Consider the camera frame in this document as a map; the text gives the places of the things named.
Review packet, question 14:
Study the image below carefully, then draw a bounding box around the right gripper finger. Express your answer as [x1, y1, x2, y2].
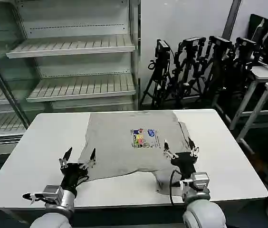
[163, 140, 178, 161]
[188, 137, 200, 158]

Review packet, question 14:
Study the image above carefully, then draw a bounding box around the white empty shelf rack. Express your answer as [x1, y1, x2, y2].
[5, 0, 142, 113]

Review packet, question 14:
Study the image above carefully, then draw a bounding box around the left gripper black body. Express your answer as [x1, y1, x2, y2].
[60, 162, 90, 192]

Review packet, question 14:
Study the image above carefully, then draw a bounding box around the grey slanted metal beam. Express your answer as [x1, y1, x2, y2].
[221, 0, 243, 41]

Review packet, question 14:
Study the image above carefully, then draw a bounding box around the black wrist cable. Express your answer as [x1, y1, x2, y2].
[169, 170, 185, 206]

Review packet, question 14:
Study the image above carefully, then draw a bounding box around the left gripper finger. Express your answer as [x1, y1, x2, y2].
[58, 146, 74, 169]
[79, 148, 97, 170]

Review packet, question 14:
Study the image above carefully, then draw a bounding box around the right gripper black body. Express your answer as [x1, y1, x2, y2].
[171, 152, 199, 181]

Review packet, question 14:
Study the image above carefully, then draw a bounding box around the black camera tripod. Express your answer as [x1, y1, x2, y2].
[172, 36, 207, 105]
[233, 37, 262, 100]
[140, 38, 173, 108]
[204, 35, 236, 112]

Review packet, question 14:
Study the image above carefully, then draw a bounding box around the grey printed t-shirt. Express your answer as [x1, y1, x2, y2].
[77, 110, 197, 197]

